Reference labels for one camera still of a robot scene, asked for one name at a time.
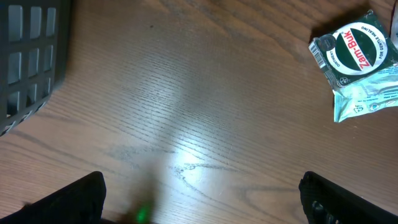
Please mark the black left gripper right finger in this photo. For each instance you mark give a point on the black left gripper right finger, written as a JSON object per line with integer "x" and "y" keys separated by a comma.
{"x": 326, "y": 202}

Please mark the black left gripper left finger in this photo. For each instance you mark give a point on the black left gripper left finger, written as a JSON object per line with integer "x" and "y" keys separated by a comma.
{"x": 80, "y": 202}

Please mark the teal snack packet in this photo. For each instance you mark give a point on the teal snack packet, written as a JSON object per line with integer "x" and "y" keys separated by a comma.
{"x": 372, "y": 94}

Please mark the green Zam-Buk tin box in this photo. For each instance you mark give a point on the green Zam-Buk tin box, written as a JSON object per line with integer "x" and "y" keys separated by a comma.
{"x": 354, "y": 52}

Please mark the black plastic mesh basket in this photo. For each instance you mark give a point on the black plastic mesh basket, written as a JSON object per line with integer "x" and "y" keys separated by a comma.
{"x": 34, "y": 50}

